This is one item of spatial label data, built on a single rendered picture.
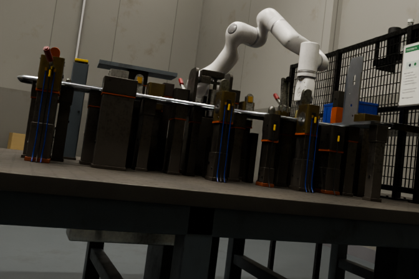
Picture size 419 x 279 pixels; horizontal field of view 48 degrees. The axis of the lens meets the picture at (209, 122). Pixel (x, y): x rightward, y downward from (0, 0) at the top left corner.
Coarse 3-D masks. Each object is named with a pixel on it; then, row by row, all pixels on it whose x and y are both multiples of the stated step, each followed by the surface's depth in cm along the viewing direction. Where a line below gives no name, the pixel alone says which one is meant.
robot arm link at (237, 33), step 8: (232, 24) 236; (240, 24) 234; (232, 32) 234; (240, 32) 233; (248, 32) 236; (256, 32) 240; (232, 40) 236; (240, 40) 236; (248, 40) 239; (224, 48) 245; (232, 48) 239; (224, 56) 245; (232, 56) 243; (216, 64) 248; (224, 64) 246; (232, 64) 247; (224, 72) 249; (200, 88) 251; (208, 88) 254; (200, 96) 255
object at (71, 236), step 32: (0, 192) 104; (0, 224) 104; (32, 224) 106; (64, 224) 109; (96, 224) 111; (128, 224) 114; (160, 224) 117; (192, 224) 120; (224, 224) 124; (256, 224) 127; (288, 224) 131; (320, 224) 135; (352, 224) 139; (384, 224) 144; (96, 256) 234; (192, 256) 120; (384, 256) 184; (416, 256) 157
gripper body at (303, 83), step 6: (300, 78) 207; (306, 78) 203; (312, 78) 205; (300, 84) 207; (306, 84) 203; (312, 84) 203; (300, 90) 206; (312, 90) 203; (294, 96) 211; (300, 96) 205; (312, 96) 203
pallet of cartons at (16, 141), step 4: (12, 136) 807; (16, 136) 810; (20, 136) 813; (24, 136) 817; (8, 140) 839; (12, 140) 807; (16, 140) 810; (20, 140) 813; (24, 140) 817; (8, 144) 831; (12, 144) 807; (16, 144) 810; (20, 144) 813; (8, 148) 824; (12, 148) 807; (16, 148) 810; (20, 148) 813
